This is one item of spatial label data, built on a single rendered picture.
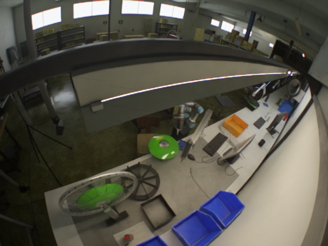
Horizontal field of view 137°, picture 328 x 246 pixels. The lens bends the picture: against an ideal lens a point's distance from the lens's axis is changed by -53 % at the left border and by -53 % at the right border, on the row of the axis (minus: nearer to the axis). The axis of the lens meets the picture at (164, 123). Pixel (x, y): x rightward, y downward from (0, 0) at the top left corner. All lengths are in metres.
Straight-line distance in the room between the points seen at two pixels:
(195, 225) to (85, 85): 0.97
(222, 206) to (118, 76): 1.06
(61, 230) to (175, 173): 1.27
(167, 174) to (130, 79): 1.26
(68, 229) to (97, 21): 9.36
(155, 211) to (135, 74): 1.18
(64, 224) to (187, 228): 1.05
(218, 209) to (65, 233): 1.30
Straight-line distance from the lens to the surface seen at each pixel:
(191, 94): 0.27
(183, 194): 1.36
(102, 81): 0.20
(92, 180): 0.65
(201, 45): 0.30
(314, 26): 5.76
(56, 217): 1.51
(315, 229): 0.34
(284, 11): 5.92
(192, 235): 1.00
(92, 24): 9.45
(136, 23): 10.17
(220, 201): 1.12
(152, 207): 1.29
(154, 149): 1.34
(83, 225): 1.37
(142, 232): 1.26
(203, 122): 1.17
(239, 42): 6.54
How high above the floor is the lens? 2.18
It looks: 43 degrees down
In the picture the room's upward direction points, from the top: 10 degrees clockwise
